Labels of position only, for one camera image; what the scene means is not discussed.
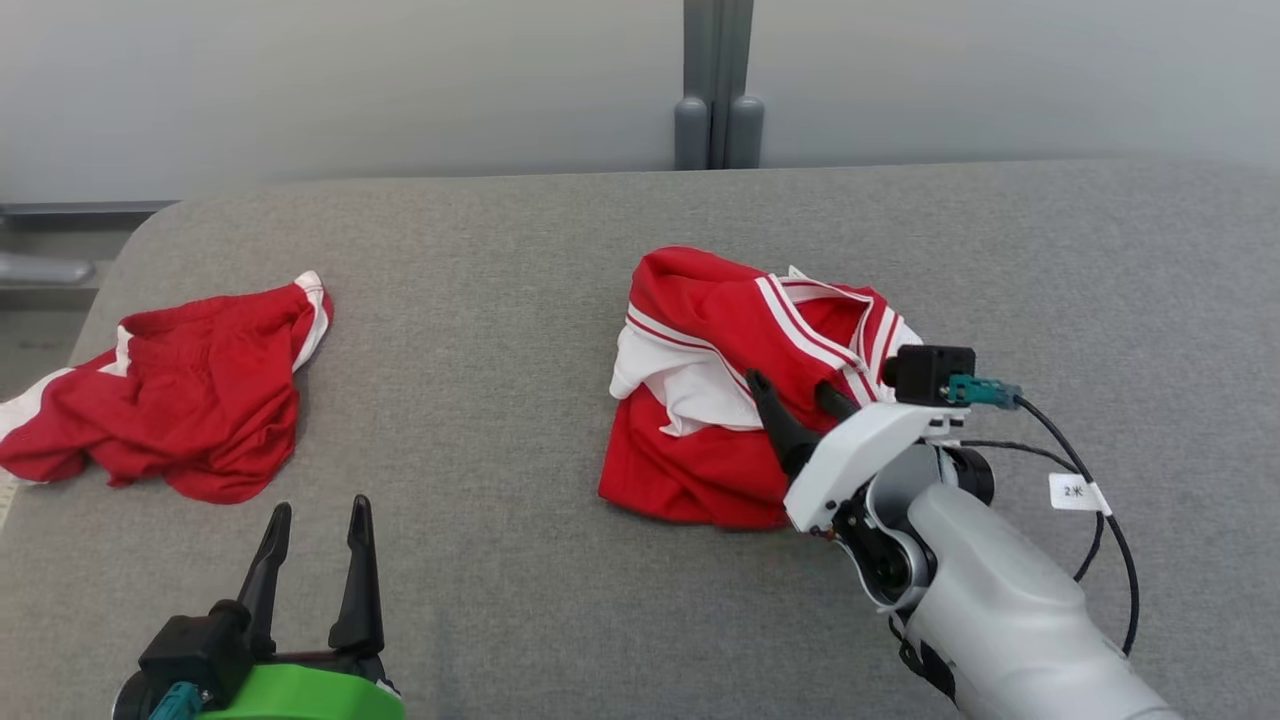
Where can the grey metal rail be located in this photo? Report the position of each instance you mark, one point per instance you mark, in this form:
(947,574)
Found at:
(60,210)

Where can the teal camera connector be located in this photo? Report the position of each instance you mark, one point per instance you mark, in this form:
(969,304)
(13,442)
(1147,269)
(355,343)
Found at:
(985,391)
(175,702)

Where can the grey and white right arm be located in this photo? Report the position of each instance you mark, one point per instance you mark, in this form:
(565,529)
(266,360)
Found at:
(1000,600)

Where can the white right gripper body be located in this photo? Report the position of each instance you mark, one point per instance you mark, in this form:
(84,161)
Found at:
(860,445)

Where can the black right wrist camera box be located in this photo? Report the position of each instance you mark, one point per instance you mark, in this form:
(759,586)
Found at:
(930,372)

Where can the teal left camera connector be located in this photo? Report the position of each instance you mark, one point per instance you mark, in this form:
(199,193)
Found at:
(175,702)

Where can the grey double post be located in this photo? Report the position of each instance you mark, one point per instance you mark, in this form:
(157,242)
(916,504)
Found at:
(715,60)

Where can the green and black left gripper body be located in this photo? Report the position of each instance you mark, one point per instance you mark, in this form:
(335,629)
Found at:
(300,695)

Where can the red shorts with white stripe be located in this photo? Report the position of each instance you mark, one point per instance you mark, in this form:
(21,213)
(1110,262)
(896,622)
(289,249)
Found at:
(190,400)

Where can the red and white shirt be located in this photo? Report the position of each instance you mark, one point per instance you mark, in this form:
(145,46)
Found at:
(700,300)

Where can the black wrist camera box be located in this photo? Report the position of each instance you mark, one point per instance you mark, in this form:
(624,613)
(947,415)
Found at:
(930,372)
(195,645)

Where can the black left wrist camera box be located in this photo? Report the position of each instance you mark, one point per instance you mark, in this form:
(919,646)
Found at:
(195,645)

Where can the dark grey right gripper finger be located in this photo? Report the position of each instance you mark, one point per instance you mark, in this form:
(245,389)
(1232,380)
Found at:
(785,435)
(838,402)

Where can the teal right camera connector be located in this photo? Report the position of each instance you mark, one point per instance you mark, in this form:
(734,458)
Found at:
(985,391)

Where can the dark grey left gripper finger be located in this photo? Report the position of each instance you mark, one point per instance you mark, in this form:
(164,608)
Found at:
(268,570)
(360,580)

